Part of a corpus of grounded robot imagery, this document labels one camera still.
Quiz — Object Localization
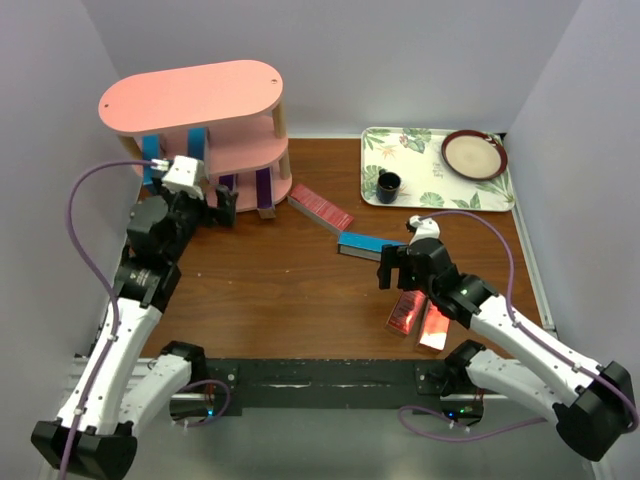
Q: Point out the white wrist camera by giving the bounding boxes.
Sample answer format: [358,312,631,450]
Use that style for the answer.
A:
[161,155,205,200]
[406,215,440,245]

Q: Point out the black base mat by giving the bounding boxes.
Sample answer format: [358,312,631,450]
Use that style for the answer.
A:
[207,359,491,418]

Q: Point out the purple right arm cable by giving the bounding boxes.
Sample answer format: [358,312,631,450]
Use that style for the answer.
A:
[419,209,640,432]

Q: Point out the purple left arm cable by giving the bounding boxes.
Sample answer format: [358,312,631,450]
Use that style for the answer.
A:
[58,158,166,480]

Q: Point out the red rimmed beige plate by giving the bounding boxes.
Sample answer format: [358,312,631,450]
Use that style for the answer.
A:
[441,130,508,181]

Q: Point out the red toothpaste box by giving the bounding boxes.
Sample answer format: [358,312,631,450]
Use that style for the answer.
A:
[414,301,450,353]
[385,291,427,338]
[288,184,354,235]

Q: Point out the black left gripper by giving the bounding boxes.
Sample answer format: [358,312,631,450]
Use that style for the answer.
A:
[152,172,237,262]

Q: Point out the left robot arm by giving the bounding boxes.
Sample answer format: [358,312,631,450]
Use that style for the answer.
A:
[31,185,237,479]

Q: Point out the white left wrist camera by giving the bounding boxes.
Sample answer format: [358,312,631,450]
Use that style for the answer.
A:
[161,155,205,200]

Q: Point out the pink three-tier shelf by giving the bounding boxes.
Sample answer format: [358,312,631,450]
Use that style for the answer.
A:
[98,60,292,212]

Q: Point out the blue toothpaste box front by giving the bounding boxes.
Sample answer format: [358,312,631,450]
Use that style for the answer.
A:
[141,135,163,195]

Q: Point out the floral serving tray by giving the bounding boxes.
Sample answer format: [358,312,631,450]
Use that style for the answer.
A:
[360,127,515,212]

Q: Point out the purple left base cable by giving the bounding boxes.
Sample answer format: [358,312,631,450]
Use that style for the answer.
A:
[172,378,232,429]

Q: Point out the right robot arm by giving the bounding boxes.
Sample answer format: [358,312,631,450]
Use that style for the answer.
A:
[377,238,639,462]

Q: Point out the dark blue mug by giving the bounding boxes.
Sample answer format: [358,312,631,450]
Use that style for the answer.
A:
[376,169,401,205]

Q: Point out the silver purple toothpaste box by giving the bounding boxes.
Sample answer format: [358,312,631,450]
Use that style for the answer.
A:
[218,174,236,192]

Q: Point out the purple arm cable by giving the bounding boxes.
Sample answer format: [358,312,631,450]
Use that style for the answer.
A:
[419,209,640,432]
[58,158,166,480]

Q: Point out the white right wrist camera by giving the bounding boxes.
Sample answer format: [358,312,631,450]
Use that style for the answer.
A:
[406,215,440,245]

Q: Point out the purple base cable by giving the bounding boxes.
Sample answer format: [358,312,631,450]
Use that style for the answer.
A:
[398,405,549,444]
[172,378,232,429]

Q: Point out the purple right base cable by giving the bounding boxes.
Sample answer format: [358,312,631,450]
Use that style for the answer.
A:
[398,405,549,444]

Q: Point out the blue toothpaste box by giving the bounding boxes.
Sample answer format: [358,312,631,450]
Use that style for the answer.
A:
[187,127,210,165]
[337,232,402,262]
[141,135,163,195]

